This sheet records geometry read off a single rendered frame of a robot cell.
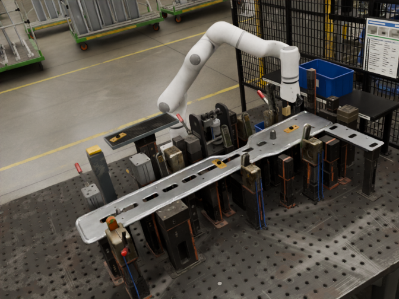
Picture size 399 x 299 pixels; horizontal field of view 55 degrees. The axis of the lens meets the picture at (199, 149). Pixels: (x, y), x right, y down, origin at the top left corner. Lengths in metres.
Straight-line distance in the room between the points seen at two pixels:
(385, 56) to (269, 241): 1.14
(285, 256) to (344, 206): 0.45
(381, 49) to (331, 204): 0.86
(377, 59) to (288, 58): 0.60
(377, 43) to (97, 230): 1.68
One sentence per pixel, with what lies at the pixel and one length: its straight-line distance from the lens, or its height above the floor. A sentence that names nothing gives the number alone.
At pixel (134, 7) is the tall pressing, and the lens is 9.01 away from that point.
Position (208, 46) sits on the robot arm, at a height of 1.46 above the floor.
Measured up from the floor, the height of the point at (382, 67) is 1.20.
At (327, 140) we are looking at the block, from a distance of 2.03.
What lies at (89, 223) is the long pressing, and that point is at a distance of 1.72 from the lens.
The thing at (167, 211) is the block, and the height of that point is 1.03.
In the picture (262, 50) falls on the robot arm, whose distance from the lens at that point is 1.90.
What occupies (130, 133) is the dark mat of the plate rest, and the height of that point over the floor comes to 1.16.
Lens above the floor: 2.04
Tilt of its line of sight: 31 degrees down
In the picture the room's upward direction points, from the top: 10 degrees counter-clockwise
